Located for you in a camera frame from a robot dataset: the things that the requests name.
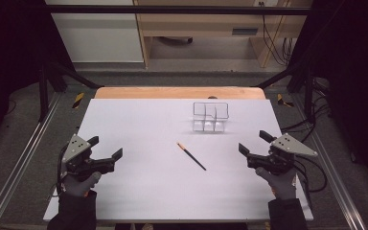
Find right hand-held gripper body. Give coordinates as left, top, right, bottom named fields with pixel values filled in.
left=246, top=132, right=319, bottom=176

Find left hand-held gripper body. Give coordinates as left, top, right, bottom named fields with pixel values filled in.
left=61, top=133, right=116, bottom=182

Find clear acrylic organizer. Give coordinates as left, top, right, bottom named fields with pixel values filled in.
left=192, top=101, right=231, bottom=134

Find black pencil with orange end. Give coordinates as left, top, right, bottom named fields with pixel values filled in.
left=176, top=142, right=208, bottom=172

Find person's left hand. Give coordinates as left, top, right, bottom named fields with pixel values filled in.
left=61, top=171, right=103, bottom=198

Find person's right hand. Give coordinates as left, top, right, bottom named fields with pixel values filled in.
left=255, top=166, right=298, bottom=201

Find yellow black floor tape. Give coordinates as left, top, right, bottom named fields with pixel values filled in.
left=276, top=93, right=295, bottom=108
left=72, top=92, right=86, bottom=110

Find white table board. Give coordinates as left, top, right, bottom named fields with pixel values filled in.
left=42, top=98, right=314, bottom=223

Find black metal stand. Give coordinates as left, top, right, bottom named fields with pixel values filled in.
left=254, top=57, right=317, bottom=124
left=37, top=58, right=104, bottom=123

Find black curtain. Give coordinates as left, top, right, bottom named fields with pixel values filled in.
left=288, top=0, right=368, bottom=196
left=0, top=0, right=78, bottom=154

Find white cabinet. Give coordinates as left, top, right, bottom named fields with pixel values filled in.
left=44, top=0, right=146, bottom=64

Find wooden desk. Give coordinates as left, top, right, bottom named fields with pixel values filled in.
left=133, top=0, right=312, bottom=69

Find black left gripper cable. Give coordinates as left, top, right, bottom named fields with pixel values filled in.
left=55, top=144, right=71, bottom=196

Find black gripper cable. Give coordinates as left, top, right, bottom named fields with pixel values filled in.
left=293, top=155, right=329, bottom=194
left=55, top=144, right=71, bottom=196

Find black floor cables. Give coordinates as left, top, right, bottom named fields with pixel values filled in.
left=280, top=78, right=334, bottom=143

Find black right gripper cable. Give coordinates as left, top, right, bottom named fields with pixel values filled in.
left=293, top=155, right=329, bottom=194

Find aluminium floor rail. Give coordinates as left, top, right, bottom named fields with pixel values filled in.
left=291, top=94, right=368, bottom=230
left=0, top=92, right=63, bottom=230

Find black hanging cables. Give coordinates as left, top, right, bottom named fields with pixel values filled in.
left=258, top=1, right=296, bottom=67

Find black frame crossbar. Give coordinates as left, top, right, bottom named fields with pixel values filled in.
left=42, top=5, right=312, bottom=16

